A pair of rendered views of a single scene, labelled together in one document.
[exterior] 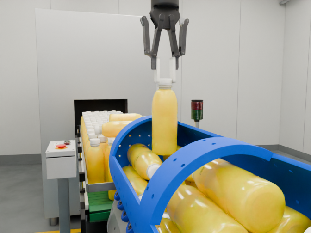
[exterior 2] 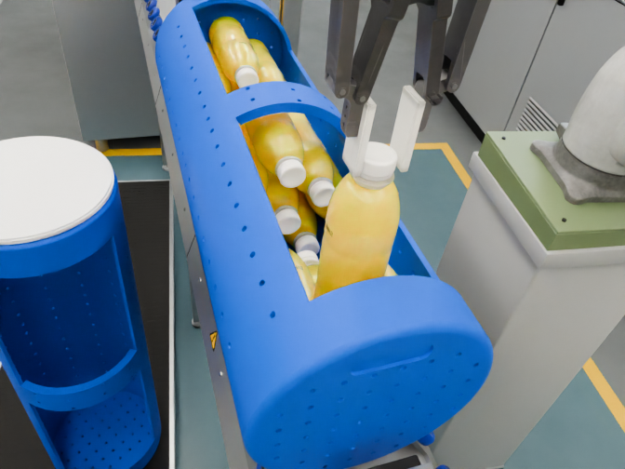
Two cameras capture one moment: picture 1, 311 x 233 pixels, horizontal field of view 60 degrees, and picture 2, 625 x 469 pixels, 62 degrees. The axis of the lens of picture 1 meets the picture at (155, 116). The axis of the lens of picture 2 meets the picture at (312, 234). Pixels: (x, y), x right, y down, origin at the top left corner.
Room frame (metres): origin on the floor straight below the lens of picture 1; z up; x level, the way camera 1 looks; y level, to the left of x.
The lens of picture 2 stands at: (1.14, -0.12, 1.60)
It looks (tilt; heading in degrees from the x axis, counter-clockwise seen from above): 42 degrees down; 173
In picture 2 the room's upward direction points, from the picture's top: 8 degrees clockwise
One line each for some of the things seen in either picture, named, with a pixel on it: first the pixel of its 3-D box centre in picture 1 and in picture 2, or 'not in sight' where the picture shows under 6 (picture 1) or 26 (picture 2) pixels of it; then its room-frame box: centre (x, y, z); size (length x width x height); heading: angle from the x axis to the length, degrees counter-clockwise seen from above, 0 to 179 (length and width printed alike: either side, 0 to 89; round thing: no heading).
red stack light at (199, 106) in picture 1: (196, 105); not in sight; (1.37, -0.21, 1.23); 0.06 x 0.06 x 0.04
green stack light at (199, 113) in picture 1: (196, 114); not in sight; (1.37, -0.21, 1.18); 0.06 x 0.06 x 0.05
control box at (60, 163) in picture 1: (62, 157); not in sight; (1.02, 0.36, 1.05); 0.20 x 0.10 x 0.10; 17
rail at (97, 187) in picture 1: (143, 182); not in sight; (0.98, 0.05, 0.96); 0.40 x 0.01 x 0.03; 107
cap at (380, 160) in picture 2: (164, 82); (374, 164); (0.75, -0.03, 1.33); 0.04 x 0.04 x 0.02
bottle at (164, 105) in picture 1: (164, 119); (356, 245); (0.75, -0.03, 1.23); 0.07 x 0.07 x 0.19
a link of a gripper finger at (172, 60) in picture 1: (172, 70); (358, 133); (0.75, -0.05, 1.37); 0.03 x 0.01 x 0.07; 16
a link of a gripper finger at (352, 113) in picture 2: (178, 60); (343, 106); (0.76, -0.06, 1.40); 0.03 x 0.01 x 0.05; 106
